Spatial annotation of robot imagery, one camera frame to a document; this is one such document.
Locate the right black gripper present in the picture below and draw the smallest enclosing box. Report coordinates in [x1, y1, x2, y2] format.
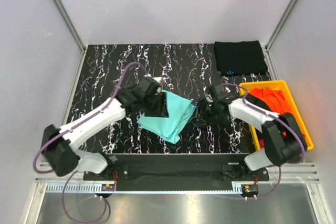
[188, 98, 219, 127]

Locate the teal t shirt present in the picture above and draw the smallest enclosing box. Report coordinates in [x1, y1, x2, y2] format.
[137, 90, 196, 144]

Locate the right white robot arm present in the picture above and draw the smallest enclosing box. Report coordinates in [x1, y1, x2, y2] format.
[194, 84, 308, 180]

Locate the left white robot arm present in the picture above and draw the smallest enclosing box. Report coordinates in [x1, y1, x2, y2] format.
[42, 76, 169, 180]

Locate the yellow plastic bin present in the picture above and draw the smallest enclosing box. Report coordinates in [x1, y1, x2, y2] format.
[240, 80, 314, 150]

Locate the magenta t shirt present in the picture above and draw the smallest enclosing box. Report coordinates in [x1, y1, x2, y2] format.
[258, 140, 265, 149]

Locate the folded black t shirt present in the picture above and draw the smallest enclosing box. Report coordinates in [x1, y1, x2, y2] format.
[214, 40, 268, 76]

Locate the orange t shirt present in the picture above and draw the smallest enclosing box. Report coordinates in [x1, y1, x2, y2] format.
[248, 87, 292, 114]

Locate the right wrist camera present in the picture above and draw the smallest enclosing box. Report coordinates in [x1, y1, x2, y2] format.
[205, 93, 214, 103]

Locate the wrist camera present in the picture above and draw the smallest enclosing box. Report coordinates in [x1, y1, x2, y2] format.
[205, 93, 214, 103]
[153, 77, 163, 87]

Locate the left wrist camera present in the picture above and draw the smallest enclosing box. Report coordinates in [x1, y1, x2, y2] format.
[153, 77, 163, 87]

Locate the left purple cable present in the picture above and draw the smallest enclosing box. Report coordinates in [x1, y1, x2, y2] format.
[33, 62, 152, 222]

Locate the purple cable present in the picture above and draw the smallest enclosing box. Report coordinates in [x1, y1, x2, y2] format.
[33, 62, 152, 222]
[222, 83, 307, 200]

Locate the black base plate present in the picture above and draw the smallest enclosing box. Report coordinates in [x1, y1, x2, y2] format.
[83, 154, 278, 186]

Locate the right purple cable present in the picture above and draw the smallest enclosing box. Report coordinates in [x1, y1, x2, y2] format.
[222, 83, 307, 200]

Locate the white slotted cable duct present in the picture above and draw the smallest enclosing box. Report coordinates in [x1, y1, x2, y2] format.
[46, 181, 243, 195]

